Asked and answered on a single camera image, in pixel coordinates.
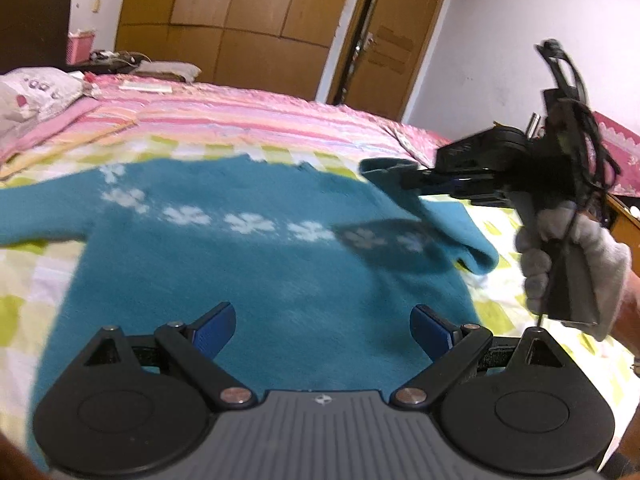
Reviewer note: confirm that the white book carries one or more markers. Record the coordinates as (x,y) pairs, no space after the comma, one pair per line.
(146,87)

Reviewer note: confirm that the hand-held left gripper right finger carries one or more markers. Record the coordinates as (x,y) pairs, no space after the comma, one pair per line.
(426,331)

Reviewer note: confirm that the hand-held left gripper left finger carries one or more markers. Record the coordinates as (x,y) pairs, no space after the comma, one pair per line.
(219,327)

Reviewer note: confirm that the wooden wardrobe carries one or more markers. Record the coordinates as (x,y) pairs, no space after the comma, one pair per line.
(240,20)

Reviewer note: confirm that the dark wooden headboard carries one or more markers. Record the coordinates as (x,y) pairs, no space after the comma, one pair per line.
(32,15)

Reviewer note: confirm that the dark nightstand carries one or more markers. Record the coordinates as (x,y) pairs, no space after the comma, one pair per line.
(100,67)

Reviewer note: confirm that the wooden door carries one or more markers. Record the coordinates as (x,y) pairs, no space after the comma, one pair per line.
(395,45)

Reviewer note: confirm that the teal sweater with white flowers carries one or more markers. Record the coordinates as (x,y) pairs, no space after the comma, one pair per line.
(250,285)

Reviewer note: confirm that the green checked bed sheet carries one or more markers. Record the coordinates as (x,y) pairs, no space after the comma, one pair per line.
(500,305)

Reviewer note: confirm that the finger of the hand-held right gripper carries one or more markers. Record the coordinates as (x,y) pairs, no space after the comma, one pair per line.
(440,175)
(475,194)

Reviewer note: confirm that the person's right hand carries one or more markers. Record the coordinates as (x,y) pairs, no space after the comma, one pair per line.
(607,260)

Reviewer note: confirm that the grey printed pillow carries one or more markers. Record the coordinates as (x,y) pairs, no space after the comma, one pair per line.
(35,92)

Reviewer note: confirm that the pink basket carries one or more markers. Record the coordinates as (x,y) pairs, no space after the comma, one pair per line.
(80,47)

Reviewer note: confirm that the pink lace cloth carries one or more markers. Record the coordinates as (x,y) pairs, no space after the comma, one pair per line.
(620,145)

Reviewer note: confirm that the pink striped blanket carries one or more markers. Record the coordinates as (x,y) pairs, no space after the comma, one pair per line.
(225,115)

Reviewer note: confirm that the wooden side furniture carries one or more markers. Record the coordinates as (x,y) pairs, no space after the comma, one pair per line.
(625,225)

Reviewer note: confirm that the pink pillow cloth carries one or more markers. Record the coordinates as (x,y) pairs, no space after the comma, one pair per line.
(50,125)

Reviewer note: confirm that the folded grey cloth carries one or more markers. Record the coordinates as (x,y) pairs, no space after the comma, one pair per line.
(167,70)

